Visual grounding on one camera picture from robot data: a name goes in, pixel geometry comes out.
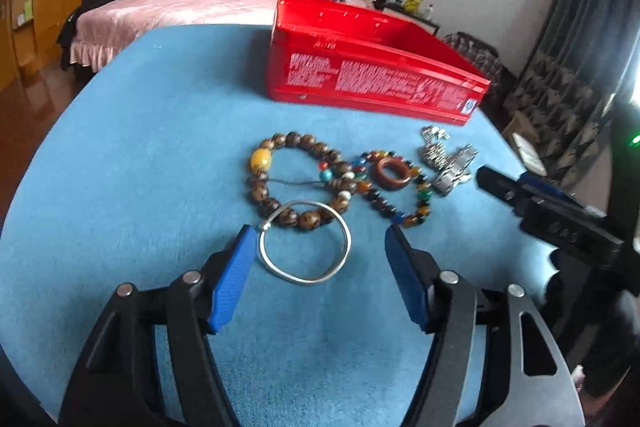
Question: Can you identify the plaid bag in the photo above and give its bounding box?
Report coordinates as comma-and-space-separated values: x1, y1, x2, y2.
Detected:
442, 31, 504, 84

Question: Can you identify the red-brown ring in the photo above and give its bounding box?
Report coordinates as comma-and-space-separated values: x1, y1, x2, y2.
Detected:
375, 158, 414, 192

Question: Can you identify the multicoloured bead bracelet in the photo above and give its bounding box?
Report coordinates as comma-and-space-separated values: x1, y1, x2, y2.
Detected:
350, 150, 434, 229

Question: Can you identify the bed with pink bedspread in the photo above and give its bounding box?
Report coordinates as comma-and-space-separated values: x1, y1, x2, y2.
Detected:
60, 0, 404, 72

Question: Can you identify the large brown bead bracelet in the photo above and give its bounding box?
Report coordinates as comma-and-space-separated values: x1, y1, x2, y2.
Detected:
248, 132, 359, 231

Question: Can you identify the dark nightstand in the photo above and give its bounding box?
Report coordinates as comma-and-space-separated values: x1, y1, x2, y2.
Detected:
384, 3, 442, 36

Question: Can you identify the silver metal watch band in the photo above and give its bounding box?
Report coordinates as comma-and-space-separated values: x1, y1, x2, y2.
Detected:
419, 125, 479, 197

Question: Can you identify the silver bangle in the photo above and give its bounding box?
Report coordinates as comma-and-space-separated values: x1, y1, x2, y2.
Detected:
257, 201, 352, 283

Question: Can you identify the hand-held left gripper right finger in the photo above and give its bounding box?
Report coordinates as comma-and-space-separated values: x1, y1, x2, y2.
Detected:
384, 223, 586, 427

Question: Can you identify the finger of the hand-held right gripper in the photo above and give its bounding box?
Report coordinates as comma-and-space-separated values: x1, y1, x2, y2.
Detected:
517, 171, 601, 212
475, 165, 527, 214

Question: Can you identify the small wooden stool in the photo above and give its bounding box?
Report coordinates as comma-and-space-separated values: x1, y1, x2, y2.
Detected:
502, 111, 539, 143

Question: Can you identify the white booklet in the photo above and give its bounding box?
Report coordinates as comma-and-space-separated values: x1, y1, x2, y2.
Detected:
512, 134, 549, 178

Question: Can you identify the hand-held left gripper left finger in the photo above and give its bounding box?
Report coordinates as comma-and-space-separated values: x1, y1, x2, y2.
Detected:
59, 223, 259, 427

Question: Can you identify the black garment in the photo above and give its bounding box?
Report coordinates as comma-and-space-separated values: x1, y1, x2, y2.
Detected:
56, 0, 151, 70

